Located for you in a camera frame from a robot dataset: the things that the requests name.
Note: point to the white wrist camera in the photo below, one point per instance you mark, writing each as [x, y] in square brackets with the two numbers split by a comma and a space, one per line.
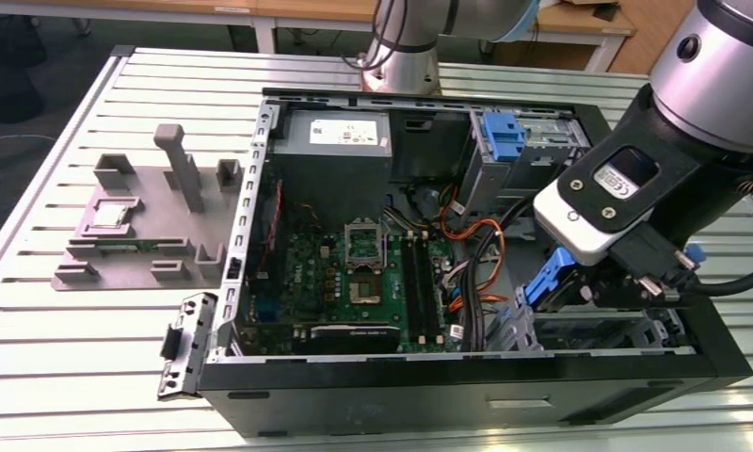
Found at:
[578, 230]

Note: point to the blue drive latch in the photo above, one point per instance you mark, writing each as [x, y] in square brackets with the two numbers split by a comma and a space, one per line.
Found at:
[502, 136]

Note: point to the CPU socket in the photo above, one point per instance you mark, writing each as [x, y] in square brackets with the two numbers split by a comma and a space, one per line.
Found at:
[371, 288]

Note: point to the grey parts rack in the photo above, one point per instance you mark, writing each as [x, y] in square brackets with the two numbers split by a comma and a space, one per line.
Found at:
[156, 235]

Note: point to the grey power supply unit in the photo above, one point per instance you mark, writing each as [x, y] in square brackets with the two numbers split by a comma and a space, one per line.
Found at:
[332, 174]

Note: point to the grey metal card retainer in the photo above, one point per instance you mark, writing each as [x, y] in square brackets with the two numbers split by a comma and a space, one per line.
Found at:
[195, 339]

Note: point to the hard disk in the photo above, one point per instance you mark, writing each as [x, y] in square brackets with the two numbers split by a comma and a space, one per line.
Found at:
[546, 278]

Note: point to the green motherboard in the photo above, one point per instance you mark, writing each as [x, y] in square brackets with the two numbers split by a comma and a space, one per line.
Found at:
[314, 263]

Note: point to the wooden desk with white legs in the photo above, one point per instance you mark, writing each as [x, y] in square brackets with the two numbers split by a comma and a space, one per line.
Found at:
[571, 26]

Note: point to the brown wooden cabinet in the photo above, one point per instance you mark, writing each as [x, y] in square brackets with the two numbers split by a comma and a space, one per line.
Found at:
[653, 37]

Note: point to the black PC case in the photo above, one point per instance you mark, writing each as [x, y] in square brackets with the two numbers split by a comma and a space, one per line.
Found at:
[415, 400]

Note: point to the black RAM slot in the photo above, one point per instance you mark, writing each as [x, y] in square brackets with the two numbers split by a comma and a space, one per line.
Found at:
[415, 292]
[432, 301]

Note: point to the blue expansion slot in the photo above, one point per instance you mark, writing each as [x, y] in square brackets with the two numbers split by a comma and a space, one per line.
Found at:
[267, 313]

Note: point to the grey optical drive cage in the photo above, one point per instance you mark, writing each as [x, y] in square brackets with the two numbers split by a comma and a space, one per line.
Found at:
[496, 183]

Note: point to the black office chair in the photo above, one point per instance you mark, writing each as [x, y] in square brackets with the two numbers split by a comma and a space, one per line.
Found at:
[6, 94]

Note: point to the green RAM stick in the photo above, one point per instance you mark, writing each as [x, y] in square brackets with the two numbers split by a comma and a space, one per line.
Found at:
[132, 246]

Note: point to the black graphics card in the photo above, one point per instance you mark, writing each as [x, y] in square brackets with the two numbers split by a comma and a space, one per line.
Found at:
[351, 339]

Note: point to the silver CPU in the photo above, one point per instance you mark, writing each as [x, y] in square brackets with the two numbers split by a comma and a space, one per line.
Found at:
[111, 217]

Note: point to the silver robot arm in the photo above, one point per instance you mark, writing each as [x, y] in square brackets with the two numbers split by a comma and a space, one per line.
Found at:
[722, 70]

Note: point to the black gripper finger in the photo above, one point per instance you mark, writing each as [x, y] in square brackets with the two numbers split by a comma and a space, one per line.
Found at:
[608, 294]

